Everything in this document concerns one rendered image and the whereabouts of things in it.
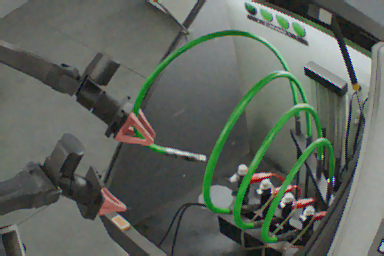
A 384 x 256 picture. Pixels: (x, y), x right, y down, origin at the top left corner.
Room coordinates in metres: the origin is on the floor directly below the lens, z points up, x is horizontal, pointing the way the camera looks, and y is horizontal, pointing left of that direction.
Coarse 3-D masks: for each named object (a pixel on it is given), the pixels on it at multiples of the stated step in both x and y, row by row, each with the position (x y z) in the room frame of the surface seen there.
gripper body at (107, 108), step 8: (104, 96) 1.00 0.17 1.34; (112, 96) 1.01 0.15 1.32; (128, 96) 1.04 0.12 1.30; (96, 104) 0.98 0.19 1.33; (104, 104) 0.98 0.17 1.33; (112, 104) 0.99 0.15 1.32; (120, 104) 0.99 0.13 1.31; (96, 112) 0.98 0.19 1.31; (104, 112) 0.97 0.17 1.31; (112, 112) 0.97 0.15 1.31; (120, 112) 0.95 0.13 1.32; (104, 120) 0.98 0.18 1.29; (112, 120) 0.96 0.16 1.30; (112, 128) 0.97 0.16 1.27
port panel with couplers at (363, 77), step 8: (360, 72) 0.92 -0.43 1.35; (368, 72) 0.89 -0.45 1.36; (360, 80) 0.92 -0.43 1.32; (368, 80) 0.89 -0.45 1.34; (360, 88) 0.91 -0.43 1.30; (368, 88) 0.89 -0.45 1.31; (360, 96) 0.92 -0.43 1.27; (368, 96) 0.87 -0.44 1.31; (360, 128) 0.91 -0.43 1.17; (352, 144) 0.94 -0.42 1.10; (352, 152) 0.91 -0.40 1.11
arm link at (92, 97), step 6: (84, 78) 1.03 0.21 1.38; (90, 78) 1.01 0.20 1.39; (84, 84) 1.01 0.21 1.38; (90, 84) 1.01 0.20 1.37; (78, 90) 1.02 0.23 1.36; (84, 90) 1.00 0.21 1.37; (90, 90) 1.00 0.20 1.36; (96, 90) 1.00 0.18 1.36; (78, 96) 0.99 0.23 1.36; (84, 96) 0.99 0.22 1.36; (90, 96) 0.99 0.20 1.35; (96, 96) 0.99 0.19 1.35; (78, 102) 1.00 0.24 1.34; (84, 102) 0.99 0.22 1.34; (90, 102) 0.99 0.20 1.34; (90, 108) 0.98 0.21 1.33
